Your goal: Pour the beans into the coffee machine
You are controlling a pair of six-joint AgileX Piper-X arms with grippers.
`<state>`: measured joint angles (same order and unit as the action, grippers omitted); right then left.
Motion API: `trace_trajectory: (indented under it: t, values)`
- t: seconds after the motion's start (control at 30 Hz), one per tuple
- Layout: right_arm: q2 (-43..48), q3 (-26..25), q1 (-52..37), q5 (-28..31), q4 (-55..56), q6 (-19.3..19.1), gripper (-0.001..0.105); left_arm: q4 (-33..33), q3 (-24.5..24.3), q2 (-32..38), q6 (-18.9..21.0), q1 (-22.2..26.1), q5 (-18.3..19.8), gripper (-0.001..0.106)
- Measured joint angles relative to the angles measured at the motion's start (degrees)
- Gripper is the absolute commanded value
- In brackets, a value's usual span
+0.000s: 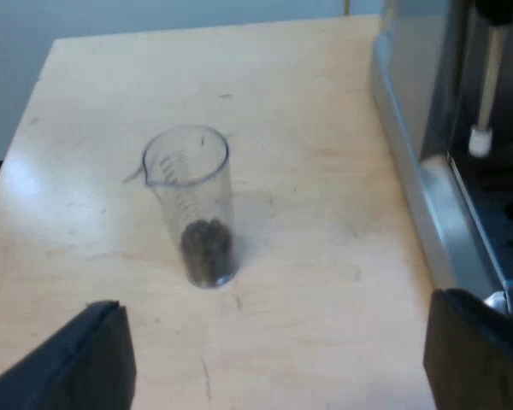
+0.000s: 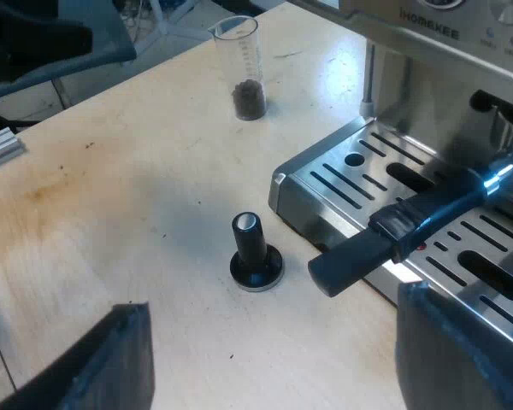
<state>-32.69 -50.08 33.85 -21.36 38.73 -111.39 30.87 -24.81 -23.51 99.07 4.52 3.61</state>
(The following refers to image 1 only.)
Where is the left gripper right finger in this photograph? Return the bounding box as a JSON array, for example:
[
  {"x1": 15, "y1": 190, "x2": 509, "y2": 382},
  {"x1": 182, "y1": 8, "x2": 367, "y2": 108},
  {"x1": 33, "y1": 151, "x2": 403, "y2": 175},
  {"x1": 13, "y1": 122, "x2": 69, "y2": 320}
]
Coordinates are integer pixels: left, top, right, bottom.
[{"x1": 422, "y1": 288, "x2": 513, "y2": 410}]

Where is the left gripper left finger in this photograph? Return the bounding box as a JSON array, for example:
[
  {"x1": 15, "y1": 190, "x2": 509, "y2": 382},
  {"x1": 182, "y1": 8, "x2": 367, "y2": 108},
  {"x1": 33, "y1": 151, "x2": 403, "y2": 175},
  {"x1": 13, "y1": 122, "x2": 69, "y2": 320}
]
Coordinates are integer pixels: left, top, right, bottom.
[{"x1": 0, "y1": 300, "x2": 138, "y2": 410}]

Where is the clear measuring glass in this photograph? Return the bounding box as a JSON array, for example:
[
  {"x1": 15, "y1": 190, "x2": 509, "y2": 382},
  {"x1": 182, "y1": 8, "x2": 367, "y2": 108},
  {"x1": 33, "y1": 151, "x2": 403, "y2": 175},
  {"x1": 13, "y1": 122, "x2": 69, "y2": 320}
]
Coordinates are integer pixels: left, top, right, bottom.
[{"x1": 122, "y1": 124, "x2": 240, "y2": 291}]

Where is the steel espresso machine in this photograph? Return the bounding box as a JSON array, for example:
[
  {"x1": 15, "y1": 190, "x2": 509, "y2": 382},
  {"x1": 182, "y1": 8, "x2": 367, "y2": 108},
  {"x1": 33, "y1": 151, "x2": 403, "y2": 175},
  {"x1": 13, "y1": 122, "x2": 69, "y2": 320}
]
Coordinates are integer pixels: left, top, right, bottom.
[{"x1": 370, "y1": 0, "x2": 513, "y2": 316}]

